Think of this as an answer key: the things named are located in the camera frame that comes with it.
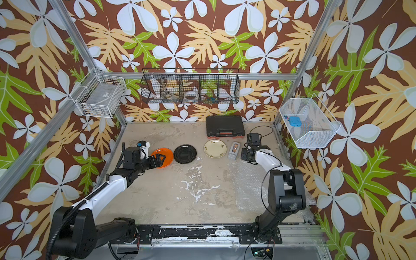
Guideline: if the cream patterned plate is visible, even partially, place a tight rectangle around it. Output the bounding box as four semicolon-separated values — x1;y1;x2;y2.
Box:
204;140;227;159

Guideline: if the clear bubble wrap sheet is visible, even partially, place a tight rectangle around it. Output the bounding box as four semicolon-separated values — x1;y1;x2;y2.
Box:
226;160;269;213

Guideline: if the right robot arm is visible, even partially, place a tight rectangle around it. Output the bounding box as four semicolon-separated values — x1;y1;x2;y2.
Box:
240;148;307;244

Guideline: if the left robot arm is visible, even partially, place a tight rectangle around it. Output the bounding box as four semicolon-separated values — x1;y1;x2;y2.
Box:
45;142;166;260

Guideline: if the orange plate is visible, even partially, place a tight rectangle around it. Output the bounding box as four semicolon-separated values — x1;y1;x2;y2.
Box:
151;148;174;169

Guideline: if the white tape dispenser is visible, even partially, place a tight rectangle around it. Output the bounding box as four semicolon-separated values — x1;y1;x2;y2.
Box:
228;142;241;160

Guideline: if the black plate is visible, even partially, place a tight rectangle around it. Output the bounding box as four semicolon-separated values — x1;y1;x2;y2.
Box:
173;144;197;164

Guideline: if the black plastic case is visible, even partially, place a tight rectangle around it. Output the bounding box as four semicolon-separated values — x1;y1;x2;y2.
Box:
205;115;245;138

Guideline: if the blue object in basket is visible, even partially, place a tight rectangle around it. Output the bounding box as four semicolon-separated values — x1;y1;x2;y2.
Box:
289;116;302;127

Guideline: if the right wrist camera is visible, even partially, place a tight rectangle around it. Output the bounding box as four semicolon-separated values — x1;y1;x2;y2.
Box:
247;133;262;147

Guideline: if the white wire basket right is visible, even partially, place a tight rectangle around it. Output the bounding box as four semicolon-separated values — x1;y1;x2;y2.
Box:
279;94;341;150

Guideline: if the white wire basket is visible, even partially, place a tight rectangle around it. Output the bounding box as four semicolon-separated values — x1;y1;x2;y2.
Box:
72;69;126;118
279;94;341;150

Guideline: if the black wire basket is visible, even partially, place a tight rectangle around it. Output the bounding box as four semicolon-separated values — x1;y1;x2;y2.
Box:
139;68;241;104

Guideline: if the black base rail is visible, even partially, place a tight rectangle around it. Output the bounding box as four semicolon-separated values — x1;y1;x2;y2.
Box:
112;223;282;246

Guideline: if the white wire basket left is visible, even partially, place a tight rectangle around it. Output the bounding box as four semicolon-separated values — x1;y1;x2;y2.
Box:
72;69;126;118

